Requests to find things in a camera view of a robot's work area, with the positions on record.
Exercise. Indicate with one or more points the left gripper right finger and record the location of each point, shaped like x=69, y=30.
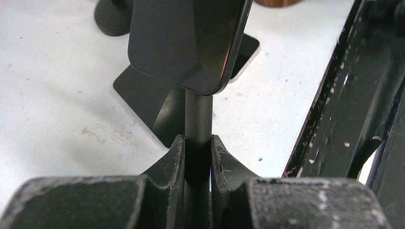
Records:
x=243, y=200

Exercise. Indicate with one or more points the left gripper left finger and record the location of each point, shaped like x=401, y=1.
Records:
x=152, y=200

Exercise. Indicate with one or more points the teal blue phone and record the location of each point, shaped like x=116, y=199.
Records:
x=157, y=105

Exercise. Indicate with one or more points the black phone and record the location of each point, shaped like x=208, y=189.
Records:
x=249, y=47
x=192, y=44

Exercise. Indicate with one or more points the brown base phone stand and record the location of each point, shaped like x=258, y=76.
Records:
x=277, y=3

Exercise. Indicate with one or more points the black front mounting rail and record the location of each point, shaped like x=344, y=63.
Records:
x=359, y=109

